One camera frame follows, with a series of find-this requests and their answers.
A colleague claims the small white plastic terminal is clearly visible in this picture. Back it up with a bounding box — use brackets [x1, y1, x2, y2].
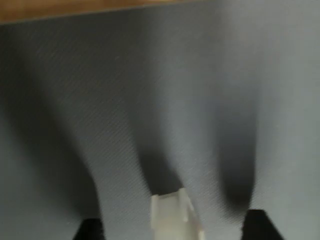
[150, 188, 205, 240]

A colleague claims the dark grey mat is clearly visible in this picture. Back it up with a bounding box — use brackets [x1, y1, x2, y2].
[0, 0, 320, 240]

